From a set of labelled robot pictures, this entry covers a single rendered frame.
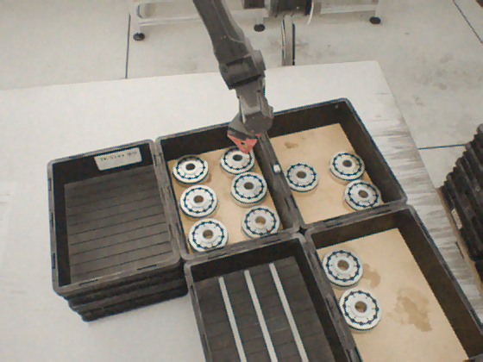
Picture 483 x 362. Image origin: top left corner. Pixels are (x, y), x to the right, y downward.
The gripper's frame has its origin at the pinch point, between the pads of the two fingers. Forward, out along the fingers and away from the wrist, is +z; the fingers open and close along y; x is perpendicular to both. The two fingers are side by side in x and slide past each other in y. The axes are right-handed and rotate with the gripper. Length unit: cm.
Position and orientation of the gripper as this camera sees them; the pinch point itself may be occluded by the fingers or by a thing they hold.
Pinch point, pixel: (250, 141)
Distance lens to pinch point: 107.6
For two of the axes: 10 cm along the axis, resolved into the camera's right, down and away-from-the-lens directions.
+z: 0.0, 5.7, 8.2
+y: 4.9, -7.2, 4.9
